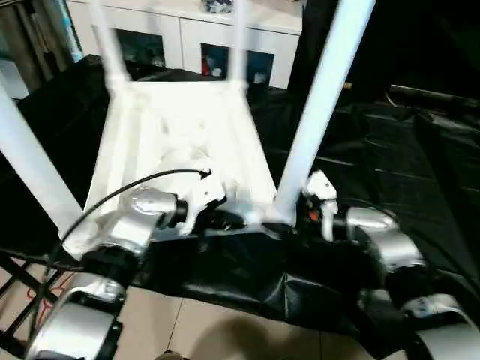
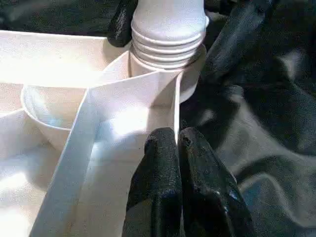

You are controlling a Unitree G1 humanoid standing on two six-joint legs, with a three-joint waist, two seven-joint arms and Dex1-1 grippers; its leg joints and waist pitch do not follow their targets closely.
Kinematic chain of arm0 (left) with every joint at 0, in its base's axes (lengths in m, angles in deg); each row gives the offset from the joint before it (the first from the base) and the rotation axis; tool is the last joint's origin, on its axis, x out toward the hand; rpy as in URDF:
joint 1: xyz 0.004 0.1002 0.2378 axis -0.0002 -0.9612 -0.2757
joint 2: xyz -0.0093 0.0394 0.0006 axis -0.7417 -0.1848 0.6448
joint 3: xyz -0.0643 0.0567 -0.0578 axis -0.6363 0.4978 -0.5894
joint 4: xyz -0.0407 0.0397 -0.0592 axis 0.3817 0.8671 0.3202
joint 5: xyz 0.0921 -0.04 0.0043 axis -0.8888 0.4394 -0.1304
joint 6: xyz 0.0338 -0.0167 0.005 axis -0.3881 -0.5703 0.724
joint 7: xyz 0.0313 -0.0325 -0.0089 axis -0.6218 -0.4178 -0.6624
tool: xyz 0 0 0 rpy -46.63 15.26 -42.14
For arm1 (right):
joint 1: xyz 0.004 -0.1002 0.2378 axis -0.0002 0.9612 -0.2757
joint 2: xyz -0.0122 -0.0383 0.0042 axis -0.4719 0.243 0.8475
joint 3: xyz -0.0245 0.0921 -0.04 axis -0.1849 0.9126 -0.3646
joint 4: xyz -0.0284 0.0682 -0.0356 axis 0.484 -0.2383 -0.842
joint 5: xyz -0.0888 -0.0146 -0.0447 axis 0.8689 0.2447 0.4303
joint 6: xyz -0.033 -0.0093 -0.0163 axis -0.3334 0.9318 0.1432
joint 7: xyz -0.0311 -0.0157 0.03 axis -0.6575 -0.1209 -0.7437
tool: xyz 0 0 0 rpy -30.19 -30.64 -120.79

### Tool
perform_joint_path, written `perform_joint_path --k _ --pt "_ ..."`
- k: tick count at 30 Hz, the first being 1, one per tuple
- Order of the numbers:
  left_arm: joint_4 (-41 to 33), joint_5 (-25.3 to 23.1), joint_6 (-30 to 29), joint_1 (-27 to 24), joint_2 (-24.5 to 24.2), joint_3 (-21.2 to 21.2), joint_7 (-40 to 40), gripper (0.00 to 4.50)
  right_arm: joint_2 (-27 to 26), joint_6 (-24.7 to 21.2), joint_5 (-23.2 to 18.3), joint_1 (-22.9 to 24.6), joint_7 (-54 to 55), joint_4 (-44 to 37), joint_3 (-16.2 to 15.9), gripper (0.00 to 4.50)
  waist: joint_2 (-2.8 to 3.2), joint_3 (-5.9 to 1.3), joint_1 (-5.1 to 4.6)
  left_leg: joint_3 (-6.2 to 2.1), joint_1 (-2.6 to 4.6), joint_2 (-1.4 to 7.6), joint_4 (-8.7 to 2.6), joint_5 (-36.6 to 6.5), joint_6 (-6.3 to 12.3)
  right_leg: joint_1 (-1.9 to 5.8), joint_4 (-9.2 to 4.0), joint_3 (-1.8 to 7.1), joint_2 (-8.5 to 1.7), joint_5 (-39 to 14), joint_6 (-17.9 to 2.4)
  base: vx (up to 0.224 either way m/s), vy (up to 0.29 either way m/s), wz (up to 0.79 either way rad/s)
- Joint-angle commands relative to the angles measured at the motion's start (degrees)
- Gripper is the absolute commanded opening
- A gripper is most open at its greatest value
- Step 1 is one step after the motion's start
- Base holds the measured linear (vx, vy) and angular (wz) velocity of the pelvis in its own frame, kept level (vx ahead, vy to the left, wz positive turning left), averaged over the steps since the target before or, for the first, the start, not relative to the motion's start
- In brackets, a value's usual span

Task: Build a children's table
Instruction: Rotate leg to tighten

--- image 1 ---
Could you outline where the white plastic table top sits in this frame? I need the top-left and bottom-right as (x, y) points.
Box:
(61, 80), (298, 263)

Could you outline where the black plastic mat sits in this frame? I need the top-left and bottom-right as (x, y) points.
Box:
(0, 54), (480, 357)

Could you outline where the white sideboard cabinet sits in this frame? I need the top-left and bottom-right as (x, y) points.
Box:
(65, 0), (304, 90)

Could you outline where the black backdrop cloth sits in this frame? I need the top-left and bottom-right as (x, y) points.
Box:
(290, 0), (480, 88)

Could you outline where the clear bag of dark parts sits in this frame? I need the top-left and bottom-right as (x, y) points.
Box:
(200, 0), (236, 14)

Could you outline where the blue printed panel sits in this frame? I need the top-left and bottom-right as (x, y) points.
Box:
(59, 0), (86, 64)

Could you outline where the grey tripod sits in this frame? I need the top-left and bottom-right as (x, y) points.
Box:
(0, 0), (65, 84)

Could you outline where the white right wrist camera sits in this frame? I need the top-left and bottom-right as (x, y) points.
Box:
(303, 170), (339, 242)

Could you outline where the red floor cable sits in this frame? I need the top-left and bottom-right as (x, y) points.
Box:
(22, 276), (74, 307)

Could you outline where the black folding stand frame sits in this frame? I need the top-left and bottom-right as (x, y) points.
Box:
(0, 247), (83, 350)

